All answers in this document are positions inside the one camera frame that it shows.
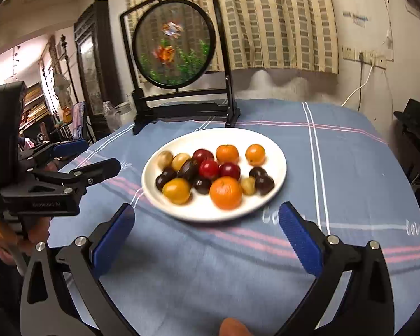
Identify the white plate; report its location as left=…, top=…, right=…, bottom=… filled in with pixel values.
left=141, top=128, right=288, bottom=223

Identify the checked beige curtain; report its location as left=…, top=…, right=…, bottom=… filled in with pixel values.
left=124, top=0, right=339, bottom=75

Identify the blue striped tablecloth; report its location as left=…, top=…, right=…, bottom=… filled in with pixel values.
left=47, top=99, right=420, bottom=336

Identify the person's left hand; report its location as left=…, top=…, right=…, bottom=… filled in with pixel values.
left=0, top=215, right=51, bottom=265

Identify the black hat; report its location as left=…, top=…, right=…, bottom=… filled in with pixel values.
left=393, top=99, right=420, bottom=130

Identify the large mandarin orange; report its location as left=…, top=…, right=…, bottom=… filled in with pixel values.
left=210, top=177, right=243, bottom=211

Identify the white power cable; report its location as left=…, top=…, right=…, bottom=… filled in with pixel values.
left=341, top=63, right=375, bottom=107

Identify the dark wooden glass cabinet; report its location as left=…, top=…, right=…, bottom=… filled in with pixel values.
left=73, top=0, right=123, bottom=135

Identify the round goldfish screen black stand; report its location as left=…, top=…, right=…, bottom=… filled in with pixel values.
left=120, top=0, right=241, bottom=136

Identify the white standing fan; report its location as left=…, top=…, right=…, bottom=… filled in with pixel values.
left=52, top=73, right=72, bottom=106

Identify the person's right hand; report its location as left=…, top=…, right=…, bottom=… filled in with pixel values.
left=220, top=318, right=254, bottom=336

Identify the chair with draped clothes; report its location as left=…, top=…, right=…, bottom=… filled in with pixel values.
left=70, top=101, right=92, bottom=141

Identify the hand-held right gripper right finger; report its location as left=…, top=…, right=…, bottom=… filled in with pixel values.
left=276, top=201, right=396, bottom=336

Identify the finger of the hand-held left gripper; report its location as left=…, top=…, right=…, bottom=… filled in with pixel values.
left=19, top=139, right=89, bottom=169
left=30, top=157, right=122, bottom=200

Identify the clear plastic bag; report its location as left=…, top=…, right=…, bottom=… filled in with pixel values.
left=103, top=101, right=130, bottom=130

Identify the yellow plum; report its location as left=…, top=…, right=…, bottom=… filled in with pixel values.
left=171, top=153, right=191, bottom=172
left=157, top=150, right=174, bottom=169
left=162, top=178, right=192, bottom=205
left=240, top=177, right=256, bottom=196

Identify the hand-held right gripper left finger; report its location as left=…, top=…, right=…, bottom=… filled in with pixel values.
left=19, top=202, right=136, bottom=336

